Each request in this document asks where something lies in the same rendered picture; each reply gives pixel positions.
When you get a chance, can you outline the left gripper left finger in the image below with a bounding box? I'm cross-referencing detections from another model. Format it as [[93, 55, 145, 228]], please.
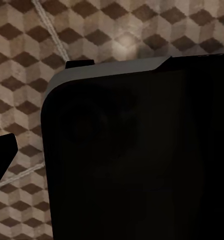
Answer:
[[0, 133, 18, 180]]

